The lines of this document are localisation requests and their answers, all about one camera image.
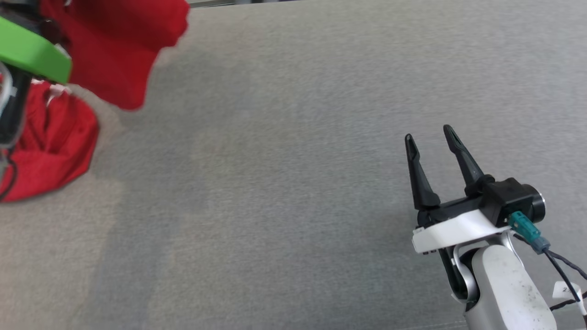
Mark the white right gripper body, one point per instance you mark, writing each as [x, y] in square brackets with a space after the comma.
[454, 229]

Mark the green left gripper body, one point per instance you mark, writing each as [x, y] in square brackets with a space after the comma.
[32, 52]

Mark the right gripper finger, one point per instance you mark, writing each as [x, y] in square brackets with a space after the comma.
[467, 169]
[421, 183]

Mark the red basketball jersey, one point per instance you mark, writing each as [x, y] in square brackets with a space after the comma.
[110, 46]

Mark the red white-striped shorts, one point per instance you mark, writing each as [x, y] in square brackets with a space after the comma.
[50, 146]

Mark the grey fabric sofa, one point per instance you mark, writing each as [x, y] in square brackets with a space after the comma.
[284, 183]

